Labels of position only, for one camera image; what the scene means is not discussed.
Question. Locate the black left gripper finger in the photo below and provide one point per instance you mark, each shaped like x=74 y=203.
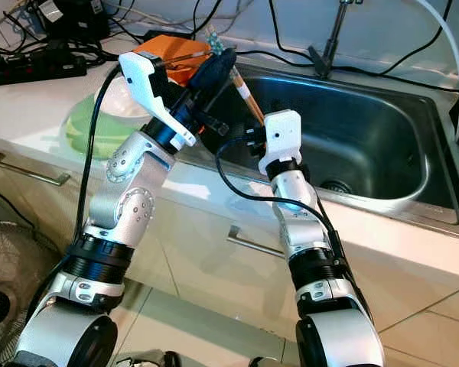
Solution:
x=216 y=73

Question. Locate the patterned wooden chopstick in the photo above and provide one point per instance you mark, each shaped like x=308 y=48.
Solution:
x=249 y=95

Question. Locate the white bowl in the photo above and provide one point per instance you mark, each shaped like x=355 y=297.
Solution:
x=131 y=107

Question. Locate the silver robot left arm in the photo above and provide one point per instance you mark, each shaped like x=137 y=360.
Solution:
x=130 y=206

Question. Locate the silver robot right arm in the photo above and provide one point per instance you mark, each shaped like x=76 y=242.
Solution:
x=306 y=237

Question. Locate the cream kitchen cabinet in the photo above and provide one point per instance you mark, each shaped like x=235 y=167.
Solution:
x=222 y=287

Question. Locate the orange plate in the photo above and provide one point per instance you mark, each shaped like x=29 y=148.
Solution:
x=187 y=78

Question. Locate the small black power brick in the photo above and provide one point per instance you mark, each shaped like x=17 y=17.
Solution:
x=164 y=34

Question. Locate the dark metal faucet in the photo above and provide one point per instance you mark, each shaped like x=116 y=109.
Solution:
x=321 y=61

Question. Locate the light green plate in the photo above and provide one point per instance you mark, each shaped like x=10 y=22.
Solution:
x=88 y=131

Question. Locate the stainless steel sink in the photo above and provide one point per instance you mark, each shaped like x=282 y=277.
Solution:
x=375 y=122

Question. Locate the large black power adapter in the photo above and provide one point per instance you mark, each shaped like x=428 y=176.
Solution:
x=76 y=23

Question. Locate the black power strip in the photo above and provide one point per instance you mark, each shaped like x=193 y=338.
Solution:
x=30 y=69

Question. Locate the silver robot left leg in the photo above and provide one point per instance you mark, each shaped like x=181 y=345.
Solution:
x=145 y=359

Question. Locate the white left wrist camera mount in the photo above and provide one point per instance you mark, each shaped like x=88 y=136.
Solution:
x=145 y=84

